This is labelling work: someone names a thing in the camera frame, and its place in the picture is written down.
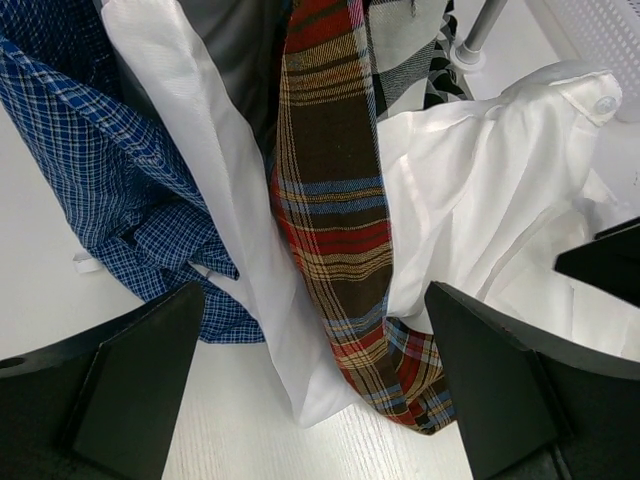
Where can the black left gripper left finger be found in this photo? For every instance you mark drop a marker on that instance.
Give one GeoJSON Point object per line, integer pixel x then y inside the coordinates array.
{"type": "Point", "coordinates": [101, 404]}

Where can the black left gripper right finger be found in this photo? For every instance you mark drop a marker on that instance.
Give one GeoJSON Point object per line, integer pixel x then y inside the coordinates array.
{"type": "Point", "coordinates": [529, 404]}

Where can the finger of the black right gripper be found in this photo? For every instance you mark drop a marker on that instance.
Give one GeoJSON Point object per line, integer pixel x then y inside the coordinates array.
{"type": "Point", "coordinates": [610, 262]}

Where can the white linen shirt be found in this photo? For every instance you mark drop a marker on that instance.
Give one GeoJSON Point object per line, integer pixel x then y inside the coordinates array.
{"type": "Point", "coordinates": [485, 195]}

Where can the white hanging shirt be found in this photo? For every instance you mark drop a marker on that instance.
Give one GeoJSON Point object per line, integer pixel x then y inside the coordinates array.
{"type": "Point", "coordinates": [217, 144]}

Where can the black white checked shirt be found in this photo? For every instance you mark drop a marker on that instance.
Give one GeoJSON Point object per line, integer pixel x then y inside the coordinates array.
{"type": "Point", "coordinates": [409, 44]}

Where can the red brown plaid shirt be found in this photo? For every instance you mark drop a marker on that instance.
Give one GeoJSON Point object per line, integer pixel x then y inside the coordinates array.
{"type": "Point", "coordinates": [330, 202]}

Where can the blue checked shirt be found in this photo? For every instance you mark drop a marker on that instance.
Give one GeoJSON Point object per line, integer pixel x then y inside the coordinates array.
{"type": "Point", "coordinates": [124, 188]}

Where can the white plastic basket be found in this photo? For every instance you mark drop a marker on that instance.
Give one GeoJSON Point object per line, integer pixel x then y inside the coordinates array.
{"type": "Point", "coordinates": [602, 32]}

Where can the metal clothes rack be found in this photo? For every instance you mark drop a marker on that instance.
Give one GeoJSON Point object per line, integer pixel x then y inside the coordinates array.
{"type": "Point", "coordinates": [467, 56]}

